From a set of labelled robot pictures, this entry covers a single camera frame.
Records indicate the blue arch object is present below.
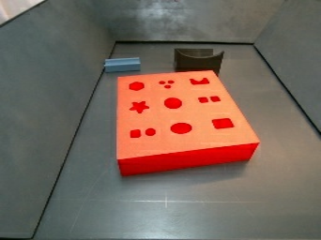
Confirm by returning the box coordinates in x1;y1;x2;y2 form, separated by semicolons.
104;57;140;73

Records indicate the black curved fixture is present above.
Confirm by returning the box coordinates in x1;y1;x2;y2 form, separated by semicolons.
173;48;224;75

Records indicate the red shape-sorter block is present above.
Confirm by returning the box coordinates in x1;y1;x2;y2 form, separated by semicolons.
116;70;259;176

